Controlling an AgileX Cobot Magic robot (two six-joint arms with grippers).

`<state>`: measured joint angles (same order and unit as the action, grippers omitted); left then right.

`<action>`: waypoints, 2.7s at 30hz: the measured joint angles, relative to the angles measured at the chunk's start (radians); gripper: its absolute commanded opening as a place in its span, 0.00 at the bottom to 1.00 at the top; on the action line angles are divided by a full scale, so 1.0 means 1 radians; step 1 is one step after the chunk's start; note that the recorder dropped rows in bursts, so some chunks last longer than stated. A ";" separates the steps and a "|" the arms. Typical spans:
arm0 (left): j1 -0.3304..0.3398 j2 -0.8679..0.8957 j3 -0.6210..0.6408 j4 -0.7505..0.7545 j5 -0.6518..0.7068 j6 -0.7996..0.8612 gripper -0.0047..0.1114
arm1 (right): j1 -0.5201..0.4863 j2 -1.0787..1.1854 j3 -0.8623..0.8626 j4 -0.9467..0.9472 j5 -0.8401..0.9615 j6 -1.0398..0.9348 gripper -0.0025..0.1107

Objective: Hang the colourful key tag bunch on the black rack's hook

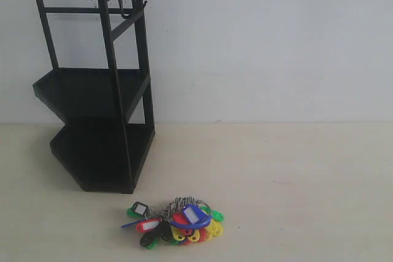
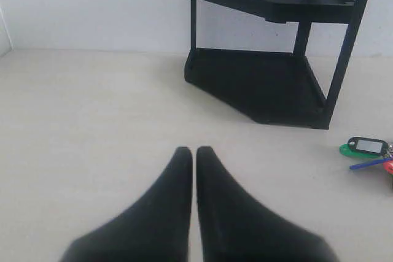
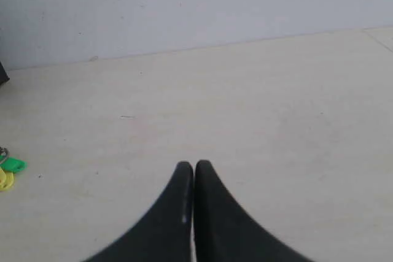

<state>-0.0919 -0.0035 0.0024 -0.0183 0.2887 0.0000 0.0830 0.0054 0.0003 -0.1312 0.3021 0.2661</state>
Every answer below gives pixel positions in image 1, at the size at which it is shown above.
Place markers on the colourful key tag bunch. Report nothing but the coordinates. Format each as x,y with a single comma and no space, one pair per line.
183,221

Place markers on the black metal shelf rack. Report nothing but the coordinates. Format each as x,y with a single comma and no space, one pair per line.
107,114

